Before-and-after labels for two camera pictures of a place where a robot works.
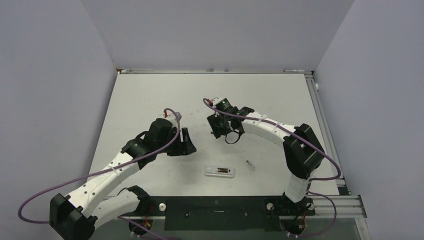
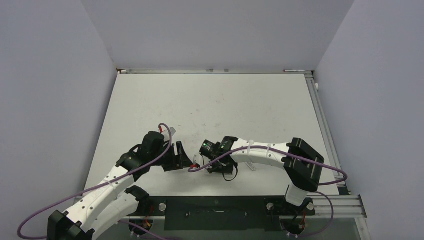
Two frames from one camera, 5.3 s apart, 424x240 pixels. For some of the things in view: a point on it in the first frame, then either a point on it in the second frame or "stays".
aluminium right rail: [346, 206] stays
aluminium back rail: [140, 71] stays
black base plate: [219, 213] stays
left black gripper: [183, 148] -> [177, 162]
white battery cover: [250, 164] stays
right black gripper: [214, 119] -> [229, 169]
